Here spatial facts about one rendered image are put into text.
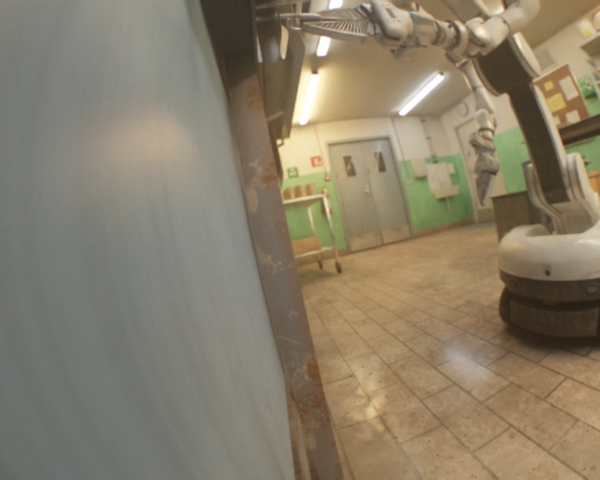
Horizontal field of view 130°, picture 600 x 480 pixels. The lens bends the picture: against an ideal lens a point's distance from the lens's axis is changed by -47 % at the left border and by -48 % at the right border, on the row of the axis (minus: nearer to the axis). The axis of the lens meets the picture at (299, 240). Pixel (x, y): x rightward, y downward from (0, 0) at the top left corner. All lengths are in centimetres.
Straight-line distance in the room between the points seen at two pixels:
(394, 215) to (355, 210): 80
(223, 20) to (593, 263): 98
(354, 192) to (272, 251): 453
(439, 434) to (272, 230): 59
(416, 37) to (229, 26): 32
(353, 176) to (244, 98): 455
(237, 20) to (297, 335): 49
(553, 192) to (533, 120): 24
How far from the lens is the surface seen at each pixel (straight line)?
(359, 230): 483
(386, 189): 513
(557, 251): 87
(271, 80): 89
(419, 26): 55
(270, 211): 38
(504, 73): 95
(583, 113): 436
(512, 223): 249
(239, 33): 47
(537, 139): 98
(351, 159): 501
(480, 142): 102
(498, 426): 72
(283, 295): 38
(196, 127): 17
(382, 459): 66
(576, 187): 98
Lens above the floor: 51
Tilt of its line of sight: 1 degrees down
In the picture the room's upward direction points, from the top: 12 degrees counter-clockwise
